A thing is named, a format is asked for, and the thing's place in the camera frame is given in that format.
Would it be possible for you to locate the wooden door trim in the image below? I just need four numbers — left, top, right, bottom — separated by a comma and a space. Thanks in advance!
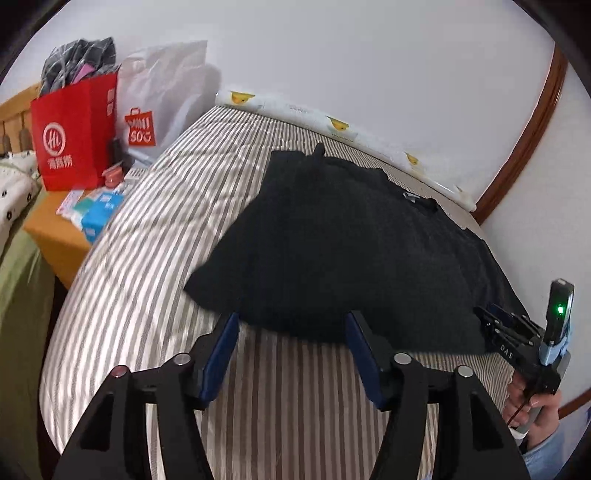
471, 46, 568, 227

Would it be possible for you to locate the white floral quilt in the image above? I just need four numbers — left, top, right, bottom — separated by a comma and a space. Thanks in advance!
0, 150, 42, 247

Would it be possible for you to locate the person's right forearm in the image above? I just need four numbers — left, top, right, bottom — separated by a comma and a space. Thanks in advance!
517, 422, 573, 480

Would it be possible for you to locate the blue tissue pack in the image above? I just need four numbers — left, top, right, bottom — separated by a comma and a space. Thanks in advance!
69, 191, 100, 223
81, 194, 125, 244

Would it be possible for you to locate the dark plaid cloth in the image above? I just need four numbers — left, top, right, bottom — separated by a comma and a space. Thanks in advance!
41, 38, 122, 97

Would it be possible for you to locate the wooden nightstand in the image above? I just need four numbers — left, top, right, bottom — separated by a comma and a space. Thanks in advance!
23, 187, 100, 289

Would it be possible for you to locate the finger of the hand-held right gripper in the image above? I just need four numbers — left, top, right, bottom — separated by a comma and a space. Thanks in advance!
473, 306, 504, 344
490, 304, 543, 339

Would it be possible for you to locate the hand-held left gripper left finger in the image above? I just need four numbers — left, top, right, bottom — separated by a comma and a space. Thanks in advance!
51, 311, 241, 480

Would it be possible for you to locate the green bedsheet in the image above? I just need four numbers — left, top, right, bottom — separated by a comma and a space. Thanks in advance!
0, 189, 56, 467

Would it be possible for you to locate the striped mattress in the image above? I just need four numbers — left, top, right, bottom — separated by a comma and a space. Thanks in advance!
39, 105, 522, 480

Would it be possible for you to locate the white plastic shopping bag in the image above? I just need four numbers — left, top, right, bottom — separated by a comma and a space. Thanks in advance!
115, 41, 222, 160

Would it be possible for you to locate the black sweater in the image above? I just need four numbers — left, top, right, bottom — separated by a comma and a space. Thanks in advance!
184, 143, 529, 356

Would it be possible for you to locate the wooden baseboard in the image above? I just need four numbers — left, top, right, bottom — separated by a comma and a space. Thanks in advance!
556, 390, 589, 418

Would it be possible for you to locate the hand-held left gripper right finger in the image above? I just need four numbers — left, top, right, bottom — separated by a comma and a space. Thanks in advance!
344, 310, 532, 480

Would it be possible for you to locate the black cable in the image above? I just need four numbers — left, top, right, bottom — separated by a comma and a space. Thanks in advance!
505, 388, 536, 428

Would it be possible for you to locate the wooden headboard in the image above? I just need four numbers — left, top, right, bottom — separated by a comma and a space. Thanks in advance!
0, 83, 42, 158

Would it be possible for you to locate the person's right hand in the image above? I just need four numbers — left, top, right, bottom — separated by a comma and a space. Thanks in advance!
502, 369, 561, 450

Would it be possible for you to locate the red paper bag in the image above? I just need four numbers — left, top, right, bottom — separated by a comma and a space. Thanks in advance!
30, 73, 118, 192

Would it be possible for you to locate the white pillow with yellow ducks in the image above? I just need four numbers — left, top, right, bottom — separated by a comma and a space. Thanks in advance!
215, 88, 476, 213

